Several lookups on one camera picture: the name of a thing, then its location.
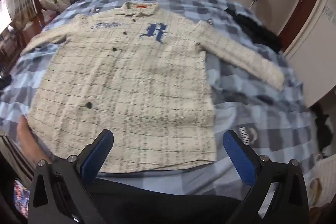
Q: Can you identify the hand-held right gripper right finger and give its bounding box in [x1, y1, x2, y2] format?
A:
[223, 130, 310, 224]

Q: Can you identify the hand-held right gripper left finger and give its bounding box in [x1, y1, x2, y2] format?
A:
[28, 129, 114, 224]

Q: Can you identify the cream plaid shirt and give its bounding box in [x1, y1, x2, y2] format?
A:
[21, 1, 285, 173]

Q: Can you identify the person's left forearm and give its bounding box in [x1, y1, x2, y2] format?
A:
[17, 116, 54, 165]

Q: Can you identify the blue checkered bed sheet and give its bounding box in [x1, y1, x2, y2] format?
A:
[0, 0, 319, 214]

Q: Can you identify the striped cloth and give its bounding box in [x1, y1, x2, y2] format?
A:
[0, 132, 40, 189]

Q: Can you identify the black clothing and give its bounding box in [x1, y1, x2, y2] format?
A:
[224, 6, 283, 54]

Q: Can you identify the dark red door frame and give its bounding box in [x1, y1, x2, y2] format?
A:
[278, 0, 324, 54]

